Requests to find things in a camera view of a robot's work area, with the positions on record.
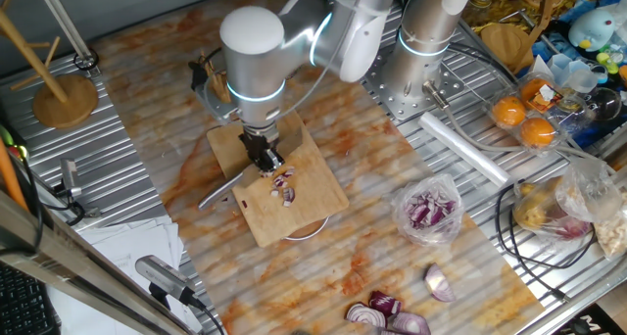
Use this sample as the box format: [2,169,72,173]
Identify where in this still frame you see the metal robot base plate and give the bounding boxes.
[356,44,466,122]

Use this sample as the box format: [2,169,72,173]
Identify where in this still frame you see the dark purple onion wedge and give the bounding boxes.
[367,289,403,318]

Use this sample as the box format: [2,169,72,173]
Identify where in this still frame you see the clear plastic orange container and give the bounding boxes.
[484,70,569,155]

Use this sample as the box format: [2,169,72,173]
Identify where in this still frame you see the white stand pole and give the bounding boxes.
[31,0,102,74]

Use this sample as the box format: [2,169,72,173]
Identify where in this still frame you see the orange stick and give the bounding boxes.
[0,136,28,212]

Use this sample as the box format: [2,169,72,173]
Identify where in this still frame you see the steel cleaver knife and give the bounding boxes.
[197,123,306,212]

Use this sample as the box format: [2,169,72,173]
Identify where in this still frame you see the black power cable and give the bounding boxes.
[494,180,599,302]

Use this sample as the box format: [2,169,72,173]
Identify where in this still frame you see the black box with letters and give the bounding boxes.
[553,303,627,335]

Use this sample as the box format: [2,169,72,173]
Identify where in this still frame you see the clear bag of garlic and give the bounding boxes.
[555,156,627,261]

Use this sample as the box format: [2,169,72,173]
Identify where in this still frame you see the grey camera with cable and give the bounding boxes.
[134,255,226,335]

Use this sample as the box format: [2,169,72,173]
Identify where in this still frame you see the dark glass bowl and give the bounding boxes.
[585,86,623,122]

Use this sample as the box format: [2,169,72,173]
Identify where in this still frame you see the clear plastic cups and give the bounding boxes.
[548,53,602,94]

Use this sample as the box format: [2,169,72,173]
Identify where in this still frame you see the blue plush toy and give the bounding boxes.
[567,6,618,52]

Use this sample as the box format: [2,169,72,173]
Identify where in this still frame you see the bag of chopped onion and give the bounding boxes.
[390,172,465,248]

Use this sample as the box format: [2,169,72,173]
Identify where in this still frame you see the green yellow small toys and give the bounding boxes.
[595,50,621,75]

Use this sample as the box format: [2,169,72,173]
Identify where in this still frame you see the orange marble pattern mat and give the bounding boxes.
[90,0,546,335]

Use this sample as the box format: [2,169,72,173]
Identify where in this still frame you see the grey camera on clamp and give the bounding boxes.
[51,157,102,227]

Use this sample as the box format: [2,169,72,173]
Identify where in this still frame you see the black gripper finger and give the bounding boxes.
[238,136,269,174]
[264,147,286,172]

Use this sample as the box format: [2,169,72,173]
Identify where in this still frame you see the black keyboard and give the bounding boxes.
[0,263,63,335]

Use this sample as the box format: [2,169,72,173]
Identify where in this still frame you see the ringed red onion half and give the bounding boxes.
[345,302,388,329]

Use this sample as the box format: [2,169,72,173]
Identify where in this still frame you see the wooden cutting board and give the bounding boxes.
[205,112,352,249]

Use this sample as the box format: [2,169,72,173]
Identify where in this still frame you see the pale red onion wedge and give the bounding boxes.
[423,262,458,304]

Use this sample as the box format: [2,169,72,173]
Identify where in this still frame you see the stack of white papers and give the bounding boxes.
[46,215,205,335]

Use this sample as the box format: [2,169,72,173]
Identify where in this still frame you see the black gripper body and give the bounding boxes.
[238,130,281,160]

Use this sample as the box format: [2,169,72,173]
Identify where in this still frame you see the white plastic film roll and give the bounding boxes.
[417,111,513,189]

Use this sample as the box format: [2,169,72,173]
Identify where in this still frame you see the wooden peg knife rack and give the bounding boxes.
[200,50,232,105]

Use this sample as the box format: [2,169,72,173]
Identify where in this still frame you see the metal frame beam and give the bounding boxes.
[0,190,190,335]

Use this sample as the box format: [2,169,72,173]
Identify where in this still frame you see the wooden mug tree stand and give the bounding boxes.
[0,0,99,129]

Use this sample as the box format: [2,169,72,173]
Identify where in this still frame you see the plastic bag of potatoes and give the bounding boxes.
[511,175,597,243]

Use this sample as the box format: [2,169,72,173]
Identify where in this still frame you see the orange fruit with label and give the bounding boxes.
[519,77,553,106]

